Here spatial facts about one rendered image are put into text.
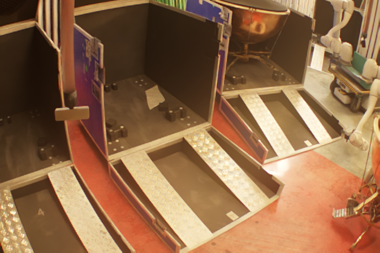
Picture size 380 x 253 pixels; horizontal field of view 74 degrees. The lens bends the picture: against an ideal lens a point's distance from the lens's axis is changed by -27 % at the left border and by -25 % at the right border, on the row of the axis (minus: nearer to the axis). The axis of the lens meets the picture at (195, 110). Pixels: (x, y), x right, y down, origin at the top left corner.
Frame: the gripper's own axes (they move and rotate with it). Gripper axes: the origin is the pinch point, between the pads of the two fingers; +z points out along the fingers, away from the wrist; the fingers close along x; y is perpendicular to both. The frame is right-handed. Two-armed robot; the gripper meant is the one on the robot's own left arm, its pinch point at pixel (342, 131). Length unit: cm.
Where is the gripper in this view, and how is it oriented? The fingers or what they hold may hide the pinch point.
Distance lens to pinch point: 312.6
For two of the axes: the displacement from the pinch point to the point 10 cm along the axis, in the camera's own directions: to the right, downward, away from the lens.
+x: 9.2, -1.2, 3.7
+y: -0.3, 9.2, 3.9
